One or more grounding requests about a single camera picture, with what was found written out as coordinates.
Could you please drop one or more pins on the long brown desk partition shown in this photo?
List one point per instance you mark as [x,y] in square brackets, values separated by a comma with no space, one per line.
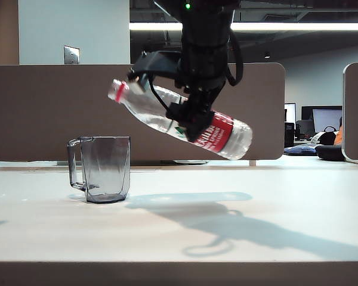
[62,113]

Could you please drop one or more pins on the long white ceiling light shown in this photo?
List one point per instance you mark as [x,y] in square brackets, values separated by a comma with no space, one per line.
[286,26]

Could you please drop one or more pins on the narrow black computer monitor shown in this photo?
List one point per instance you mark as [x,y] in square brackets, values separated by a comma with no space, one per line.
[290,111]

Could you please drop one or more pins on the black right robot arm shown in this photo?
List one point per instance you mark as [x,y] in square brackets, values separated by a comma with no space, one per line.
[204,24]

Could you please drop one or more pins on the blue patterned cushion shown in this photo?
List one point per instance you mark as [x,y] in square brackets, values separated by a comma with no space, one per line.
[301,149]

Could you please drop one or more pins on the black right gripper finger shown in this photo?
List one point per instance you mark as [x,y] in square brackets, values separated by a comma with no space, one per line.
[198,125]
[179,111]

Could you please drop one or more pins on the black bag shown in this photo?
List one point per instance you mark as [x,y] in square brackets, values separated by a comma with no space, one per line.
[328,147]

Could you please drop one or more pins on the flat metal partition foot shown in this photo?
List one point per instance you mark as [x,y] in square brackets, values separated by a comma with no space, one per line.
[191,162]

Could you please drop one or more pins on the person in orange shirt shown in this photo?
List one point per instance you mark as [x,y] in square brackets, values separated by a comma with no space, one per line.
[339,137]

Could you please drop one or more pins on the clear water bottle red label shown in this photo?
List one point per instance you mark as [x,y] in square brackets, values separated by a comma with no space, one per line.
[229,135]

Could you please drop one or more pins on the short brown desk partition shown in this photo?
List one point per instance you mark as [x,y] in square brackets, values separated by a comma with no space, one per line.
[356,113]

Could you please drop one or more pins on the clear grey faceted plastic mug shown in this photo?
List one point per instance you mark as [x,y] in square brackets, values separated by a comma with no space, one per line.
[106,169]

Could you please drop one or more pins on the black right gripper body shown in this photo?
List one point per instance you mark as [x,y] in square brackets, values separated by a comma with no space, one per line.
[203,71]

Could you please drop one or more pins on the metal wall switch plate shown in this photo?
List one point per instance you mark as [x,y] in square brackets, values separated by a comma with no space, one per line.
[71,54]

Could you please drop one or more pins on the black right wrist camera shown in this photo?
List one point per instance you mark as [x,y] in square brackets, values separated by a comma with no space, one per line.
[155,64]

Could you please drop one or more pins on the wide black computer monitor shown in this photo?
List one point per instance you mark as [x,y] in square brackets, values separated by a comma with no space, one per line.
[325,119]

